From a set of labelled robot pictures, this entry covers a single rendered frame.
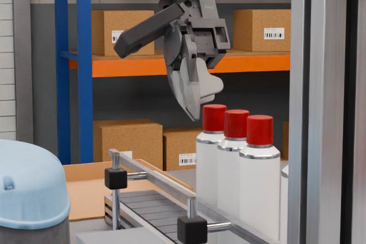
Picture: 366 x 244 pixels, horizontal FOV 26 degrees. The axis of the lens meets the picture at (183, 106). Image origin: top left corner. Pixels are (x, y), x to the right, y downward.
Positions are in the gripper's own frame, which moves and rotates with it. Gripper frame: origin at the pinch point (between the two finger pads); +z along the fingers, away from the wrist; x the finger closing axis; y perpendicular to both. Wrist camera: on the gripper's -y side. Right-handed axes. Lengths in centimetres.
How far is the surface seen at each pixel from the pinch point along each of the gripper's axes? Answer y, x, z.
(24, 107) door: 55, 359, -152
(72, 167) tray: -1, 62, -13
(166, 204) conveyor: 3.5, 24.4, 7.1
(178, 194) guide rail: -3.6, 1.3, 11.9
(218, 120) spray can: 0.0, -8.6, 4.8
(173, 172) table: 23, 64, -11
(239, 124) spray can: 0.1, -13.8, 7.5
